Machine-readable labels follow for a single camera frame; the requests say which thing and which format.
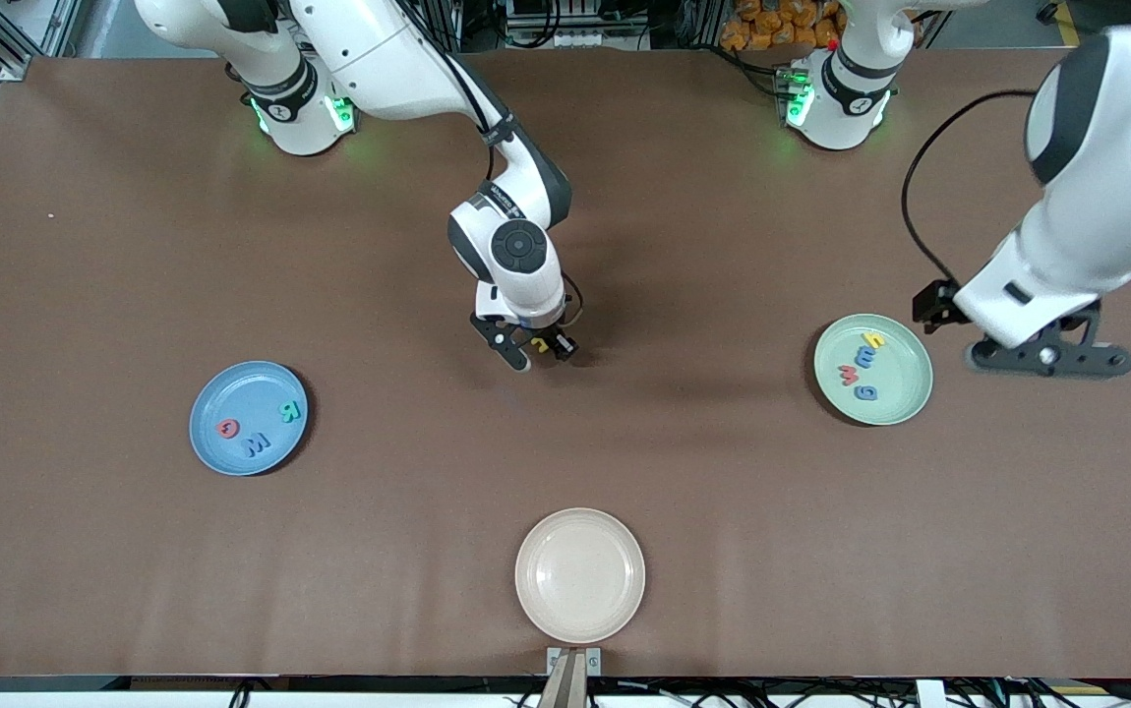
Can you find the beige plate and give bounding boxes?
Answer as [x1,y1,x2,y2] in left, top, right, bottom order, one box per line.
[514,507,647,646]

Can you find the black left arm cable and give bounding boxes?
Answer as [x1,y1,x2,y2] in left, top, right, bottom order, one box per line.
[901,89,1039,288]

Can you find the aluminium frame profile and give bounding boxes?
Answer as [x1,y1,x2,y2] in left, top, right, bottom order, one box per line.
[0,0,85,82]

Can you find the blue plate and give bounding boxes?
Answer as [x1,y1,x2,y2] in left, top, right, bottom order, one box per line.
[190,361,310,478]

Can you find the orange snack bags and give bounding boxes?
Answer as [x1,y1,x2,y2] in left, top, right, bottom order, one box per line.
[720,0,842,52]

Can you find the green plate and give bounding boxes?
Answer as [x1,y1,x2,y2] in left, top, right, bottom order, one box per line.
[813,314,934,427]

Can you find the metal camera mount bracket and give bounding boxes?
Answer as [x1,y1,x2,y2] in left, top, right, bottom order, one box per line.
[538,646,604,708]

